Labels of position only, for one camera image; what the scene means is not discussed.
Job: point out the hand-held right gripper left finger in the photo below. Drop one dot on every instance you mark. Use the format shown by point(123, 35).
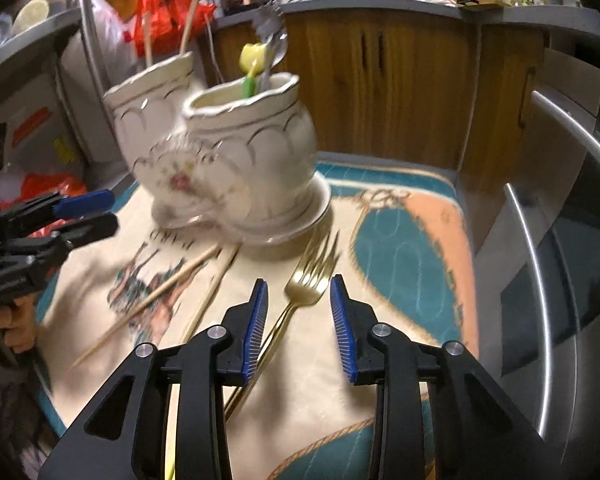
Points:
point(254, 330)

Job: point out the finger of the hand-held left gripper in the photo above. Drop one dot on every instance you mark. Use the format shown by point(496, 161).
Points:
point(87, 227)
point(82, 204)

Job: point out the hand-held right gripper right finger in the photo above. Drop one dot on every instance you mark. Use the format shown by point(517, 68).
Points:
point(341, 330)

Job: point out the gold fork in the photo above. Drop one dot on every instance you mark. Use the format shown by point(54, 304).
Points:
point(305, 280)

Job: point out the wooden chopstick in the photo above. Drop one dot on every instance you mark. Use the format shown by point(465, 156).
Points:
point(211, 285)
point(149, 37)
point(187, 25)
point(145, 300)

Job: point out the white floral ceramic utensil holder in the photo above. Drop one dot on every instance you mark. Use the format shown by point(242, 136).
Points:
point(260, 160)

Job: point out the steel spoon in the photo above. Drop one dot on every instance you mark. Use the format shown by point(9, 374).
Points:
point(280, 49)

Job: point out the silver fork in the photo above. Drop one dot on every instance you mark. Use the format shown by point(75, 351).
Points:
point(267, 22)

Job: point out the person's left forearm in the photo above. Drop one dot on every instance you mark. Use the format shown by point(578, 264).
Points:
point(2, 405)

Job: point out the person's left hand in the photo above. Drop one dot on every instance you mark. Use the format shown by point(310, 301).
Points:
point(7, 322)

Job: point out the teal printed quilted cloth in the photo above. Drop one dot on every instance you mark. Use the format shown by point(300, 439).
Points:
point(405, 270)

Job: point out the grey rack shelf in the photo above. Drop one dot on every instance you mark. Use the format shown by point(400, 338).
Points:
point(25, 50)

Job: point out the metal rack pole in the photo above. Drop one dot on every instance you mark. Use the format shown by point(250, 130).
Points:
point(91, 35)

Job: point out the hanging red plastic bag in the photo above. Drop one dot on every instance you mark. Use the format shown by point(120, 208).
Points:
point(167, 5)

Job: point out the stainless steel oven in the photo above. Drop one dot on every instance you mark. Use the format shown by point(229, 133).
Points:
point(555, 260)

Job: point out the wooden base cabinet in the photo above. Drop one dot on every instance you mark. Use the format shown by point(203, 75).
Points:
point(380, 90)

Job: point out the grey countertop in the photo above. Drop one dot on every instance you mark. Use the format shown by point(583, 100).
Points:
point(380, 6)

